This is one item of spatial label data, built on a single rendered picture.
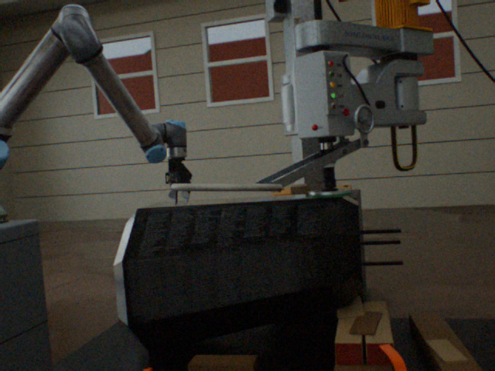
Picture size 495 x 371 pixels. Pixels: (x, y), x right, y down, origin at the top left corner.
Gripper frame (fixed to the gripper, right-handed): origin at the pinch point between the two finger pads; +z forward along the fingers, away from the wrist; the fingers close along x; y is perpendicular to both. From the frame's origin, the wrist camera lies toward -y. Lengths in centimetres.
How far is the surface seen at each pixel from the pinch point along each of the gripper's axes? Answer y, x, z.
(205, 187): 23.9, 25.1, -7.2
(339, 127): -49, 62, -33
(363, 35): -66, 73, -81
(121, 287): -7, -40, 43
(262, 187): 11.3, 44.4, -6.3
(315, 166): -41, 52, -14
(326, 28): -44, 59, -81
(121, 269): -5, -38, 33
